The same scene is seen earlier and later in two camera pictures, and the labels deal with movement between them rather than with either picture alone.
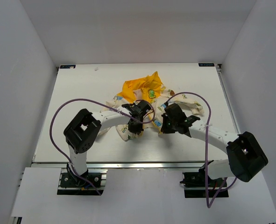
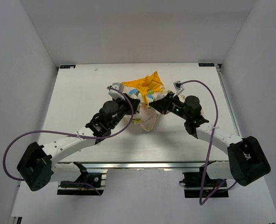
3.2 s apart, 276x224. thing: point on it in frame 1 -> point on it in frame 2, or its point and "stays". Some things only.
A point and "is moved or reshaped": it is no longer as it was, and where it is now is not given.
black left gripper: [134, 129] -> [136, 101]
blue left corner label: [67, 66] stays
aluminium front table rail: [131, 165] stays
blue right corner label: [206, 65] stays
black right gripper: [165, 129] -> [163, 105]
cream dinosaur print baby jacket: [148, 87] is moved or reshaped
